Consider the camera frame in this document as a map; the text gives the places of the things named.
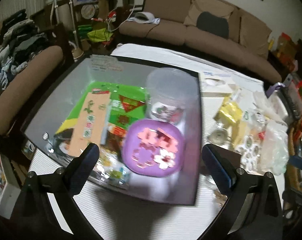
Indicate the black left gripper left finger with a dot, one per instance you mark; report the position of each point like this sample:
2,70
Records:
34,214

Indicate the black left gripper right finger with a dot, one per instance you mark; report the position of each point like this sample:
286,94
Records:
253,208

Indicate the purple plastic bowl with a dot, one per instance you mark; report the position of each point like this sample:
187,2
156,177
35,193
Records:
152,162

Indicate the pink flower cookie cutter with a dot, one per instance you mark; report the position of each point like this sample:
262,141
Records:
158,138

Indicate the clear plastic tub container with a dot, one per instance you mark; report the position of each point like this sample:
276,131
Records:
170,93

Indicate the crumpled clear plastic bag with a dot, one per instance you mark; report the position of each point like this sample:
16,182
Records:
274,151

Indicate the yellow tea box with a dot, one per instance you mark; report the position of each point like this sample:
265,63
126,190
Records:
229,112

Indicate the clear lidded food container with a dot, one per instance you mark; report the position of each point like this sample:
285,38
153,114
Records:
286,102

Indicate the brown armchair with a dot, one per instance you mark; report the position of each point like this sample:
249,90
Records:
25,83

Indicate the green sushi seaweed package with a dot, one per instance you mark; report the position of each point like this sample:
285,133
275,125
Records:
101,116

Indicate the white tissue box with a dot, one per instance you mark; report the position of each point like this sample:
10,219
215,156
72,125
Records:
221,84

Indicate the large black storage box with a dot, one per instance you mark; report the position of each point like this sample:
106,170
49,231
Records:
144,116

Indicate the white sticker label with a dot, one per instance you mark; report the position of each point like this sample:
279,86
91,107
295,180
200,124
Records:
105,63

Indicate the black cushion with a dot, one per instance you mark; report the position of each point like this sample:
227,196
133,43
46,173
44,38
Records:
212,24

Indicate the brown sofa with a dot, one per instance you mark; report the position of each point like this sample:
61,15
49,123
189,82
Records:
245,49

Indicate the white device on sofa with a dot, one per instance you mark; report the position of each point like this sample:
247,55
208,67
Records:
144,18

